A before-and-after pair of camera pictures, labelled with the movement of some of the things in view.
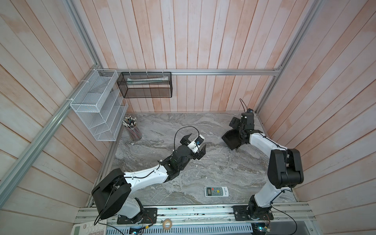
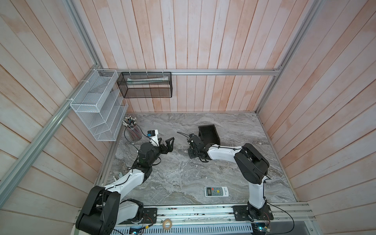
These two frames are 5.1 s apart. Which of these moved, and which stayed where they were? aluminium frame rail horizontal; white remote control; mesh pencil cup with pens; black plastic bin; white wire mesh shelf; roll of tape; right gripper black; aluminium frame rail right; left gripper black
Moved: right gripper black; left gripper black; black plastic bin
Stayed: white remote control; mesh pencil cup with pens; aluminium frame rail horizontal; aluminium frame rail right; white wire mesh shelf; roll of tape
